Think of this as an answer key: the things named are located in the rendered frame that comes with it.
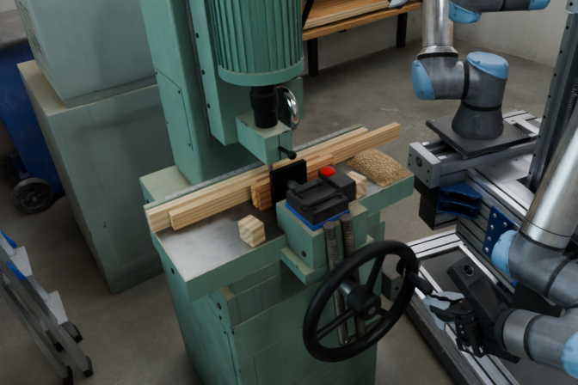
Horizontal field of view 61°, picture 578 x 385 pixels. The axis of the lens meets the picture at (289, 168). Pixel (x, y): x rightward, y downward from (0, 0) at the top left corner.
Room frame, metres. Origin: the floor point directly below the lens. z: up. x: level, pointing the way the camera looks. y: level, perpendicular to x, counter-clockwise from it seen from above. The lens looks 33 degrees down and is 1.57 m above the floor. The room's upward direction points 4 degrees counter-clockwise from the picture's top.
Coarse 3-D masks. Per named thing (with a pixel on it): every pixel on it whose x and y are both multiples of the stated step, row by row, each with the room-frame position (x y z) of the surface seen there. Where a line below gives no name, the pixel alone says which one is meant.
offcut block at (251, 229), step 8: (248, 216) 0.79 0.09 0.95; (240, 224) 0.77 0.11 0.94; (248, 224) 0.77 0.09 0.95; (256, 224) 0.76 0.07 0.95; (240, 232) 0.78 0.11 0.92; (248, 232) 0.76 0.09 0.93; (256, 232) 0.76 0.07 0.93; (264, 232) 0.77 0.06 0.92; (248, 240) 0.76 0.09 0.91; (256, 240) 0.75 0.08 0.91; (264, 240) 0.77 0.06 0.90
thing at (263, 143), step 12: (240, 120) 0.99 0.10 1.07; (252, 120) 0.98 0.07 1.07; (240, 132) 1.00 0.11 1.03; (252, 132) 0.94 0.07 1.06; (264, 132) 0.92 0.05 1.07; (276, 132) 0.92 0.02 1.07; (288, 132) 0.93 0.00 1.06; (252, 144) 0.95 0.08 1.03; (264, 144) 0.90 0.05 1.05; (276, 144) 0.91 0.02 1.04; (288, 144) 0.93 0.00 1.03; (264, 156) 0.90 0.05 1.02; (276, 156) 0.91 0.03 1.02
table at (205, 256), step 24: (384, 192) 0.92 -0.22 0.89; (408, 192) 0.96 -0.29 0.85; (216, 216) 0.86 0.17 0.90; (240, 216) 0.85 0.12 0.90; (264, 216) 0.85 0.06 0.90; (168, 240) 0.79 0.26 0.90; (192, 240) 0.78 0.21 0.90; (216, 240) 0.78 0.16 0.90; (240, 240) 0.77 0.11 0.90; (168, 264) 0.76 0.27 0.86; (192, 264) 0.71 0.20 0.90; (216, 264) 0.71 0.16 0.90; (240, 264) 0.72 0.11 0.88; (264, 264) 0.75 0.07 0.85; (288, 264) 0.74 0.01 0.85; (192, 288) 0.67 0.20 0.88; (216, 288) 0.69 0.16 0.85
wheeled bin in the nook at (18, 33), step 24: (0, 24) 2.36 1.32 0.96; (0, 48) 2.17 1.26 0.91; (24, 48) 2.25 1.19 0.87; (0, 72) 2.19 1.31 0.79; (0, 96) 2.17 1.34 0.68; (24, 96) 2.23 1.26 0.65; (24, 120) 2.22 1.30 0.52; (24, 144) 2.20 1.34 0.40; (0, 168) 2.43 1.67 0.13; (24, 168) 2.44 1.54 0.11; (48, 168) 2.25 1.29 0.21; (24, 192) 2.14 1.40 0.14; (48, 192) 2.19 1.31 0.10
